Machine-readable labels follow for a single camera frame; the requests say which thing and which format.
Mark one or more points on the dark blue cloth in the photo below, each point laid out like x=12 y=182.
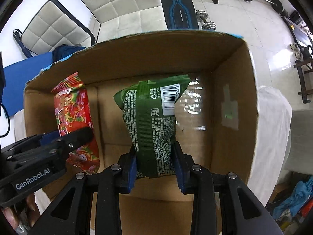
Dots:
x=63 y=51

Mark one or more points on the white quilted chair right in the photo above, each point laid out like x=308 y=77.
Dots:
x=118 y=18

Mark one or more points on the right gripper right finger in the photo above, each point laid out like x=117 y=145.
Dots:
x=218 y=196

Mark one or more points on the person's left hand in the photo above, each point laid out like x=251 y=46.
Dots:
x=32 y=215

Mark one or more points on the green snack bag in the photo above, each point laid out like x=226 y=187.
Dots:
x=148 y=111

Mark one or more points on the black blue weight bench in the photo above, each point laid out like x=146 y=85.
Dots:
x=179 y=14

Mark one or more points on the white quilted chair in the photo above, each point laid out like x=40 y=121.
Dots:
x=118 y=18
x=53 y=25

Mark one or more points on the black umbrella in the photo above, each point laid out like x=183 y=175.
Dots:
x=17 y=37

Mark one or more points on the dark wooden chair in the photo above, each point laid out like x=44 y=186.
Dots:
x=304 y=68

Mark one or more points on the red snack bag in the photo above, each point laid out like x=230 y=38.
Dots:
x=72 y=112

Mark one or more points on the brown cardboard box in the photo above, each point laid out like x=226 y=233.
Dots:
x=210 y=58

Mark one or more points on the beige table cloth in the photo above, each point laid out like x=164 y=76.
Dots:
x=269 y=136

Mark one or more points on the white quilted chair left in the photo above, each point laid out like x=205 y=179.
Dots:
x=53 y=25

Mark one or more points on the chrome dumbbell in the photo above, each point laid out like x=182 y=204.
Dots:
x=202 y=17

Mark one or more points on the blue foam mat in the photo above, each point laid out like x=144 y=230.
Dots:
x=17 y=75

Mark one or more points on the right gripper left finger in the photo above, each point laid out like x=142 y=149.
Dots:
x=70 y=211

